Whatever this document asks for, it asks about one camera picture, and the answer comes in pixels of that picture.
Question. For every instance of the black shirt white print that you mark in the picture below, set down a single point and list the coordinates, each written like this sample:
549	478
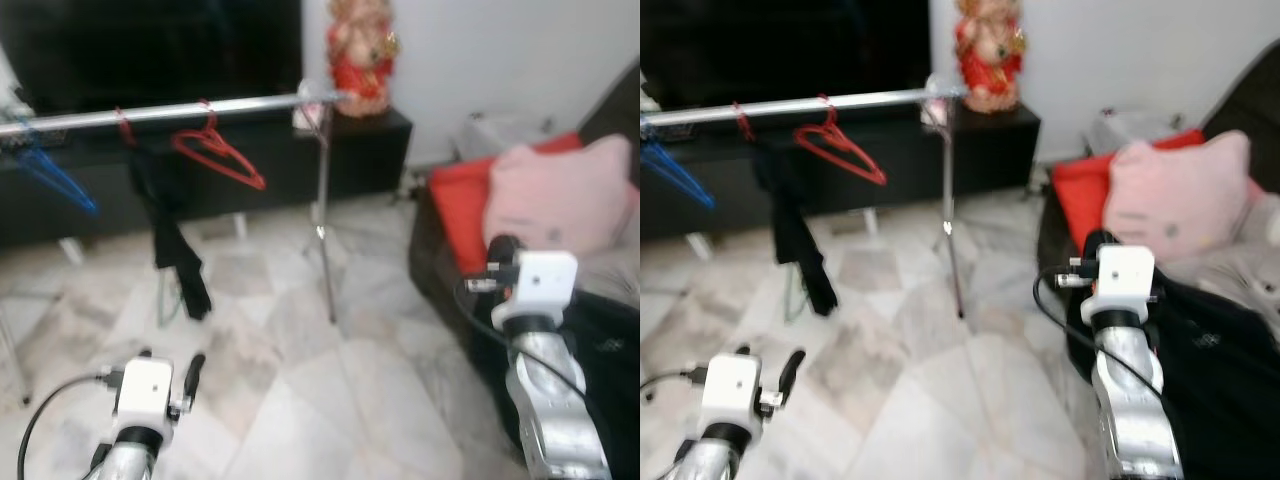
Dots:
1220	390
610	390

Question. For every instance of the red clothes hanger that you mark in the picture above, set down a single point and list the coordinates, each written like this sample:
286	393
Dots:
215	150
840	146
744	120
124	125

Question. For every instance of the blue clothes hanger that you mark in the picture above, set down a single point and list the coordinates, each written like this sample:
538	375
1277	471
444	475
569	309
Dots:
680	178
55	178

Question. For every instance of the red cushion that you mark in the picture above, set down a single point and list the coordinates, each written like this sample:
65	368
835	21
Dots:
460	210
1080	200

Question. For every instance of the dark brown fabric sofa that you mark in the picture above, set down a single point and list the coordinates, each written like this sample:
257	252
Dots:
440	290
1255	110

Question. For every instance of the pink cat face cushion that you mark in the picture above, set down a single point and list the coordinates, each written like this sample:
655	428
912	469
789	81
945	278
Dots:
1180	195
560	200

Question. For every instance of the white cloth covered side table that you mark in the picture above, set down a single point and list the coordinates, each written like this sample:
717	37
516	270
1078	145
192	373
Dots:
500	132
1130	128

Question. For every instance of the black shirt with green logo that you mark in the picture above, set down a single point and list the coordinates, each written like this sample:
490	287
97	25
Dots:
170	230
795	230

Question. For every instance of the white pink tissue pack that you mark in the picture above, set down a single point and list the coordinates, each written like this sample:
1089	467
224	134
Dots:
308	116
935	112

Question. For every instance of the black TV cabinet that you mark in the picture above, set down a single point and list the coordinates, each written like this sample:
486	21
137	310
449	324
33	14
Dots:
900	165
280	170

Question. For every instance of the red laughing Buddha figurine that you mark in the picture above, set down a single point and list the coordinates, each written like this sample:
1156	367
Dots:
362	65
988	60

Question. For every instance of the black flat screen television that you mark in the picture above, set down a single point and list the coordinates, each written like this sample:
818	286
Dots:
780	45
150	50

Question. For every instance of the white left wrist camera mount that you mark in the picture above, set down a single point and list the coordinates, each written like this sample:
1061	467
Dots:
730	390
145	395

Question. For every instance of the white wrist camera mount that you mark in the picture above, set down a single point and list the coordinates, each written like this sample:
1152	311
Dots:
145	395
540	285
730	390
1125	280

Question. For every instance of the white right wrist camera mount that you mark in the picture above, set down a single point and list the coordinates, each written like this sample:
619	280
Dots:
540	285
1125	280

